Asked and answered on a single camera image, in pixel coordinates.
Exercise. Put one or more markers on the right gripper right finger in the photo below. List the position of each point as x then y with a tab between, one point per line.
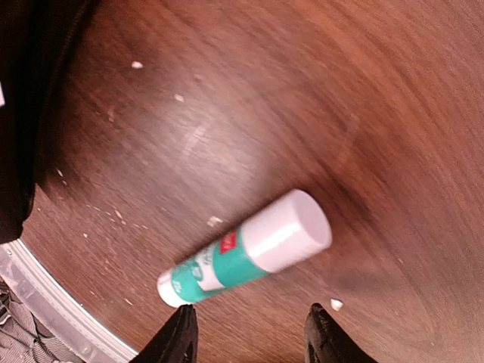
327	342

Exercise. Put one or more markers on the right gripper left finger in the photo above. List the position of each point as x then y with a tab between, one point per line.
175	342

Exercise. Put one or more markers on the white marker teal label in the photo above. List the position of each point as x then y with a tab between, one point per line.
287	231

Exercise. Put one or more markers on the black student bag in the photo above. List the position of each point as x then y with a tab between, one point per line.
36	38

